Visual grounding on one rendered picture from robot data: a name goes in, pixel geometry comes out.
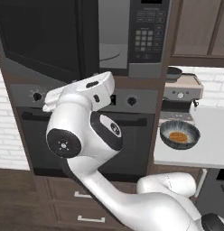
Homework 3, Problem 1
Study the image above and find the grey built-in oven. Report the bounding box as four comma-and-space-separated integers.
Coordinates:
9, 82, 160, 177

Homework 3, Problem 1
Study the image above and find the black oven door handle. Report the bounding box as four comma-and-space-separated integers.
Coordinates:
21, 111, 148, 127

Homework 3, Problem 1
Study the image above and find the white drawer handle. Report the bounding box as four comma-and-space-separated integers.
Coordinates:
73, 190, 94, 199
76, 215, 107, 224

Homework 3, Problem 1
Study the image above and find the brown drawer front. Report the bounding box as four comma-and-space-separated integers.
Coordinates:
45, 177, 139, 203
51, 203, 126, 227

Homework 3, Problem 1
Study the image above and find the dark dishwasher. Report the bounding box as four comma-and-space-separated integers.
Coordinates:
195, 168, 224, 222

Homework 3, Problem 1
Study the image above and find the brown wooden oven cabinet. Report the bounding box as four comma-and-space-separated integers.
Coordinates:
1, 71, 175, 231

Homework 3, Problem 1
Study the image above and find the dark grey bowl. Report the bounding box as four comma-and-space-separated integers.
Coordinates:
159, 119, 201, 151

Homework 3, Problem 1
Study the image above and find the black oven knob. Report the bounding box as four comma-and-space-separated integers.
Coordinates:
32, 91, 43, 103
126, 96, 137, 107

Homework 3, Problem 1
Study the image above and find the black oven door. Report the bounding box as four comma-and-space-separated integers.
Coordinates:
15, 106, 156, 177

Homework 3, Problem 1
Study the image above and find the grey coffee machine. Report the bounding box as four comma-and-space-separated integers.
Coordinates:
160, 71, 205, 122

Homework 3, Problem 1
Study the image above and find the brown cupboard door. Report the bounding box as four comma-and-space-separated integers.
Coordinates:
173, 0, 223, 57
210, 0, 224, 58

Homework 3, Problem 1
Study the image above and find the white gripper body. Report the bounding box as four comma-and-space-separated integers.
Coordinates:
42, 82, 81, 113

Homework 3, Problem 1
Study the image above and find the white bar handle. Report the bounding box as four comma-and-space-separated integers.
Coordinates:
193, 168, 209, 199

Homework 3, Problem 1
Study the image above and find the brown waffle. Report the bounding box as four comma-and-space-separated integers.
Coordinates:
168, 131, 190, 144

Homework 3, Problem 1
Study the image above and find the black microwave door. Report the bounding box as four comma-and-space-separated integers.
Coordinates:
0, 0, 100, 83

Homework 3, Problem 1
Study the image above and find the grey microwave oven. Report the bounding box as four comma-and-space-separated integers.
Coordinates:
98, 0, 172, 80

